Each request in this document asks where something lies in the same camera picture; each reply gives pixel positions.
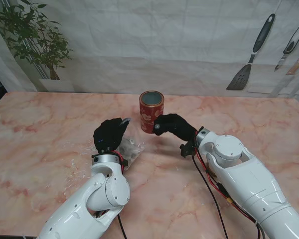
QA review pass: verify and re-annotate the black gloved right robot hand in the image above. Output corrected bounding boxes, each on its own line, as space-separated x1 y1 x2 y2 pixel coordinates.
153 113 199 143

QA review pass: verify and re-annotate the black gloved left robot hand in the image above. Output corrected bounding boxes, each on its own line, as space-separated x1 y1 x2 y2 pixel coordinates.
93 118 130 154

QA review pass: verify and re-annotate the clear plastic bag of tea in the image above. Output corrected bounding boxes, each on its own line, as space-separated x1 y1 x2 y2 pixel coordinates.
118 117 146 170

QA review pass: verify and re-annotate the red floral tea tin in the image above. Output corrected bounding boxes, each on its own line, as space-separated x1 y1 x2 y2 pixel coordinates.
139 90 164 134

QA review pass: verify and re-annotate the black slotted spatula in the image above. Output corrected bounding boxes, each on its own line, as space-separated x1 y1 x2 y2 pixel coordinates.
226 13 277 91

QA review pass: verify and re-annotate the white printed backdrop cloth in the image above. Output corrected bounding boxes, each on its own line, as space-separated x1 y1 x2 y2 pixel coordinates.
0 0 299 98

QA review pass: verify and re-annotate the green leafy potted plant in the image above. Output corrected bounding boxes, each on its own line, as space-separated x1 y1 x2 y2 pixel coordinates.
0 0 73 80

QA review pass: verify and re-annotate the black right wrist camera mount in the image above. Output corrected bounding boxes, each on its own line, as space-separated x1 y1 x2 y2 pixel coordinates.
179 140 196 159

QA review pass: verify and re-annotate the red black right arm cable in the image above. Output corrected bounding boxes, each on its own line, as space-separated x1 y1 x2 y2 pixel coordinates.
191 146 265 239

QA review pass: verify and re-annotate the red black arm cable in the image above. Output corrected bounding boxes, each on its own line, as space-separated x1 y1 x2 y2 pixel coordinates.
191 146 265 239
113 151 128 239

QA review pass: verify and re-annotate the red black left arm cable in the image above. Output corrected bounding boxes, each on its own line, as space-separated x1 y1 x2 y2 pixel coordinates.
113 151 128 239

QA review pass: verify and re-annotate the black handled peeler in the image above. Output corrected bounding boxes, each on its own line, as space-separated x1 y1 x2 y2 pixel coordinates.
274 16 299 72

